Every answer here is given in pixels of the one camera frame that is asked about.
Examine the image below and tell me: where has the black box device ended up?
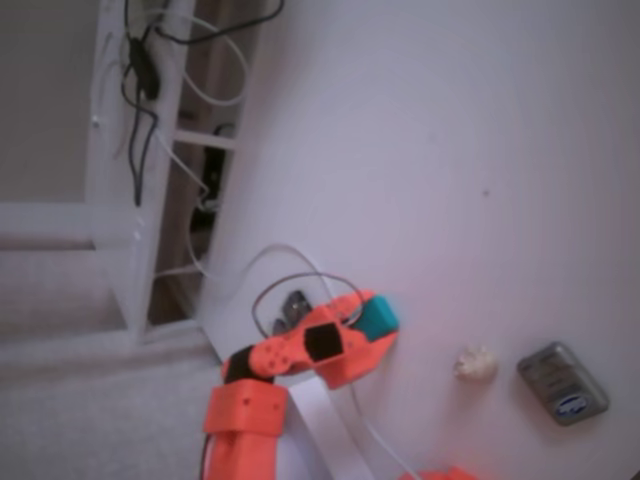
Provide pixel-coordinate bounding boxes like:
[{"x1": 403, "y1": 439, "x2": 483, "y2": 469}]
[{"x1": 199, "y1": 122, "x2": 236, "y2": 214}]

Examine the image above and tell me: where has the cream bear figurine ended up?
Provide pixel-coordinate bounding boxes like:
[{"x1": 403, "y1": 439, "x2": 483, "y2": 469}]
[{"x1": 452, "y1": 344, "x2": 500, "y2": 384}]

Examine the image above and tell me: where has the long white cable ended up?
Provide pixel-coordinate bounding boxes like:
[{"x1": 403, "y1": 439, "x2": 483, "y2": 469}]
[{"x1": 199, "y1": 243, "x2": 422, "y2": 480}]

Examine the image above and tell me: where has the grey metal tin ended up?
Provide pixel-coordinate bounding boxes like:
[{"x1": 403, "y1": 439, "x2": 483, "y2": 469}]
[{"x1": 516, "y1": 341, "x2": 611, "y2": 427}]

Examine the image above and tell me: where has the black cable with inline box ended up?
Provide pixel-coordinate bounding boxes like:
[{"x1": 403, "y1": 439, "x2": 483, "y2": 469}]
[{"x1": 121, "y1": 0, "x2": 164, "y2": 207}]

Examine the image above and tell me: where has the thin white wire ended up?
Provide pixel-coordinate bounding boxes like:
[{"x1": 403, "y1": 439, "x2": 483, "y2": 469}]
[{"x1": 149, "y1": 127, "x2": 224, "y2": 281}]

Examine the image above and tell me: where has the white shelf frame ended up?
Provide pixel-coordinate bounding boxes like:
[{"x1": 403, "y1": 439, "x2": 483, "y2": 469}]
[{"x1": 82, "y1": 0, "x2": 266, "y2": 351}]

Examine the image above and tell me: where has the white looped cable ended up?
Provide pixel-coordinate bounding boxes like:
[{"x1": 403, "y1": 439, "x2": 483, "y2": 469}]
[{"x1": 154, "y1": 9, "x2": 250, "y2": 108}]

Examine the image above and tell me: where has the green cube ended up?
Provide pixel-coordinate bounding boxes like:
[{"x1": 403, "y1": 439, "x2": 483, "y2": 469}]
[{"x1": 355, "y1": 293, "x2": 403, "y2": 342}]

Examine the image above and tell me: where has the thin robot servo wire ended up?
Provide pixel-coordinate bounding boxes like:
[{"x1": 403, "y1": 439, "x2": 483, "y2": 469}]
[{"x1": 251, "y1": 271, "x2": 369, "y2": 341}]

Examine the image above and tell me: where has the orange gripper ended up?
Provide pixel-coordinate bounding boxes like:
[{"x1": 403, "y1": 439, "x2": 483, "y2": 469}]
[{"x1": 251, "y1": 288, "x2": 400, "y2": 392}]

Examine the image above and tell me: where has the thin black cable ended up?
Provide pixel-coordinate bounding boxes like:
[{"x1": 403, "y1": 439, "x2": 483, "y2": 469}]
[{"x1": 149, "y1": 0, "x2": 286, "y2": 46}]

